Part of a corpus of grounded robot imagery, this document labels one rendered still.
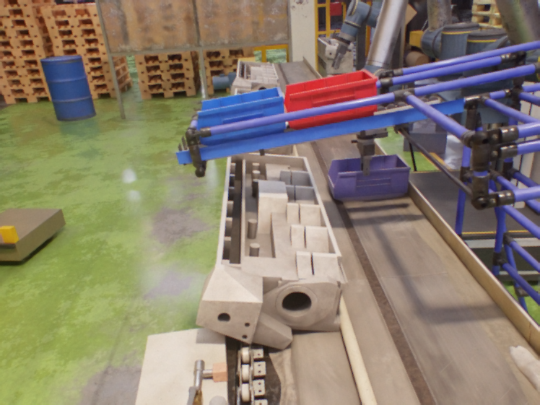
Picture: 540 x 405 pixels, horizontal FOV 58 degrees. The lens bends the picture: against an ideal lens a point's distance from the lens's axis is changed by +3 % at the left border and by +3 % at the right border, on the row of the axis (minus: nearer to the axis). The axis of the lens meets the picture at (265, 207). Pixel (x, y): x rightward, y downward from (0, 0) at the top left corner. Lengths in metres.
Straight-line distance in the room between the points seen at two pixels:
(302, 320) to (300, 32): 6.17
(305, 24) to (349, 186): 5.27
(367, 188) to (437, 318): 0.85
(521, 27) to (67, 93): 6.56
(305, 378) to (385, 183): 1.15
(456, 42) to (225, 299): 2.30
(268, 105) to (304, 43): 5.73
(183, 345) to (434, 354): 0.67
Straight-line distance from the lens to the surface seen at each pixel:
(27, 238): 3.78
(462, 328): 1.49
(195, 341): 1.37
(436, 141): 5.13
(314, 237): 1.51
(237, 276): 1.27
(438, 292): 1.62
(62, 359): 2.79
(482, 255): 2.91
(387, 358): 1.36
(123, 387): 2.50
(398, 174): 2.20
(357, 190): 2.18
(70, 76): 7.90
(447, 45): 3.15
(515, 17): 2.44
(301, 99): 1.59
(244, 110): 1.58
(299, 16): 7.25
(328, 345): 1.39
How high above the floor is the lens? 1.67
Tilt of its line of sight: 25 degrees down
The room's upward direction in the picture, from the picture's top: 5 degrees counter-clockwise
